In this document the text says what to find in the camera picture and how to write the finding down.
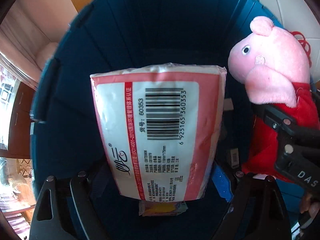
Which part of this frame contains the white barcode box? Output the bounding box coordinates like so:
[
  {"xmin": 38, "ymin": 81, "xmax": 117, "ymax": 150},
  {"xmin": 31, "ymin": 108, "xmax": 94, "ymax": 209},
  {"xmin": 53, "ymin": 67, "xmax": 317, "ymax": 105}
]
[{"xmin": 230, "ymin": 148, "xmax": 240, "ymax": 168}]

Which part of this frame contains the colourful sanitary pad pack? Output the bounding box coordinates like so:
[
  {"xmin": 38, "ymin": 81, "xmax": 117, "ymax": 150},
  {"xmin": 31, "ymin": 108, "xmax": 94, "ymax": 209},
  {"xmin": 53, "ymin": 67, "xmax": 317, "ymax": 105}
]
[{"xmin": 139, "ymin": 200, "xmax": 188, "ymax": 217}]

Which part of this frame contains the pink pig plush red dress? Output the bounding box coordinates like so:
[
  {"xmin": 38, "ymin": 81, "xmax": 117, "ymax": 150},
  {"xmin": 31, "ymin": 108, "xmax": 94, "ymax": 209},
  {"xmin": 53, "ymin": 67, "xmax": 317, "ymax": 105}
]
[{"xmin": 227, "ymin": 16, "xmax": 320, "ymax": 183}]

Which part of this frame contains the pink white tissue pack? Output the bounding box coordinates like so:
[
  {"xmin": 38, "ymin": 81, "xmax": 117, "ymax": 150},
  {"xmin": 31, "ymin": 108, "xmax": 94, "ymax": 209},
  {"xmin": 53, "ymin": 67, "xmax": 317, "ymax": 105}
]
[{"xmin": 91, "ymin": 63, "xmax": 227, "ymax": 203}]

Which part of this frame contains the red plastic handbag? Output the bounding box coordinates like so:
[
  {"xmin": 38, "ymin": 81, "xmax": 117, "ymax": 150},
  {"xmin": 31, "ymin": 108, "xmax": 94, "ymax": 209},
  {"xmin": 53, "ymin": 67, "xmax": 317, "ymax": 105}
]
[{"xmin": 290, "ymin": 31, "xmax": 312, "ymax": 68}]

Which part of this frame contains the dark wooden cabinet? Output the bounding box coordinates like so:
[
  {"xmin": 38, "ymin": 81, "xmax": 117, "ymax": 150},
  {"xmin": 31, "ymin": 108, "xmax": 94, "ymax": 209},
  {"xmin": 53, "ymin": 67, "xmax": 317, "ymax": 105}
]
[{"xmin": 8, "ymin": 83, "xmax": 35, "ymax": 159}]

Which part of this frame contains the blue plastic storage bin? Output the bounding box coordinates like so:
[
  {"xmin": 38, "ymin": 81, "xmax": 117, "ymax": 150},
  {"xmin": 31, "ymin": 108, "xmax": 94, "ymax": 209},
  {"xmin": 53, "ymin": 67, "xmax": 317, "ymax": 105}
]
[{"xmin": 29, "ymin": 0, "xmax": 313, "ymax": 240}]

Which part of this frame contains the pink curtain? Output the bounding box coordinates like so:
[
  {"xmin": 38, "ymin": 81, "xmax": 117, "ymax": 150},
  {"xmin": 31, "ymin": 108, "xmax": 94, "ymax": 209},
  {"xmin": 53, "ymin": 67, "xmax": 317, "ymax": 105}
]
[{"xmin": 1, "ymin": 0, "xmax": 77, "ymax": 89}]

